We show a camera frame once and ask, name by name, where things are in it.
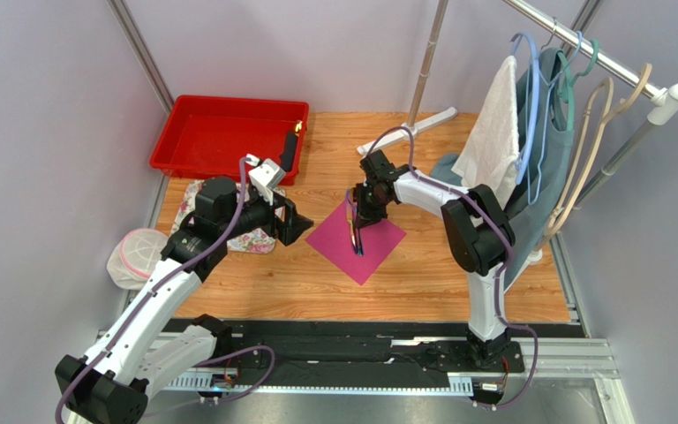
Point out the metal clothes rack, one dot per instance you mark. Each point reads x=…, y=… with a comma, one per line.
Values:
x=664, y=100

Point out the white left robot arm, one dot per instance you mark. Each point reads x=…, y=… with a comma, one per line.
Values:
x=157, y=294

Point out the magenta paper napkin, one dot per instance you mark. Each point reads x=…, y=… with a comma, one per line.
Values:
x=331, y=239

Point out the black table edge rail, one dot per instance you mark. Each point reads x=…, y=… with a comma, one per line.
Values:
x=387, y=358

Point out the white towel on hanger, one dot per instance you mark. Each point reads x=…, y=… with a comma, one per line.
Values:
x=490, y=153

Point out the teal garment on hanger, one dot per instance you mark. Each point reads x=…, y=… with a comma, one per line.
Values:
x=527, y=222

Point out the red plastic tray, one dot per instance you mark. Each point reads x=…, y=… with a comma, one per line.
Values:
x=205, y=136

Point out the green clothes hanger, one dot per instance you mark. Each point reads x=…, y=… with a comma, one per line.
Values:
x=567, y=80

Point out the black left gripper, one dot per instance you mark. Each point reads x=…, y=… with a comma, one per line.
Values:
x=294, y=224

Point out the white mesh laundry bag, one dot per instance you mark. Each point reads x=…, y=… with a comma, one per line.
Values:
x=133, y=259

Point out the black object in tray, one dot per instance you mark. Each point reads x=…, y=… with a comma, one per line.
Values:
x=290, y=146

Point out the blue clothes hanger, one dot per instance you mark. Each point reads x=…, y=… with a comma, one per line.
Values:
x=532, y=106

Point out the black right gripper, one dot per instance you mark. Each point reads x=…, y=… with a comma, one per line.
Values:
x=364, y=214

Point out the iridescent table knife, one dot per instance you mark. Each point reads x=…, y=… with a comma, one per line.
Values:
x=349, y=209

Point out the floral cloth mat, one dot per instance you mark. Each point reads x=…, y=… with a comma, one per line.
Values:
x=254, y=242

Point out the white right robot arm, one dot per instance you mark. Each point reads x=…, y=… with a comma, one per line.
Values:
x=479, y=236

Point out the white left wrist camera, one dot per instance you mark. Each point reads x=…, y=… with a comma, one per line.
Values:
x=265, y=176

